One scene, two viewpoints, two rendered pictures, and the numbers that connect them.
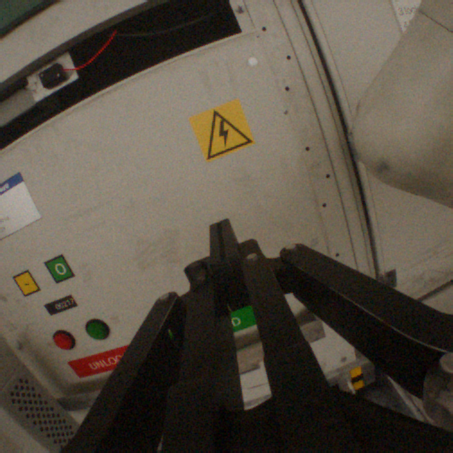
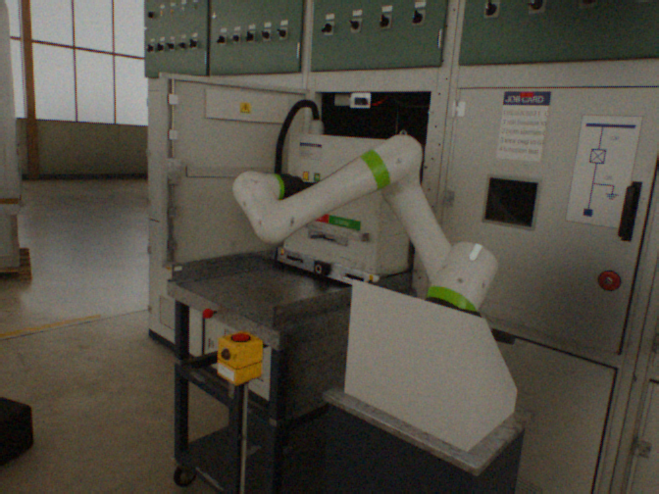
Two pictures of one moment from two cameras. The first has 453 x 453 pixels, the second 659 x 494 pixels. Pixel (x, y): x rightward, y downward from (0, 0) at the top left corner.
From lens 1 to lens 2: 1.65 m
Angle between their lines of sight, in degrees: 39
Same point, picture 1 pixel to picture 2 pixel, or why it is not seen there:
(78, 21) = (376, 84)
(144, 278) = not seen: hidden behind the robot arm
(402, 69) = not seen: hidden behind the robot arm
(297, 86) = (436, 159)
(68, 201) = (329, 161)
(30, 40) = (356, 80)
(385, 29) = (487, 147)
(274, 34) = (438, 130)
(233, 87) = not seen: hidden behind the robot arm
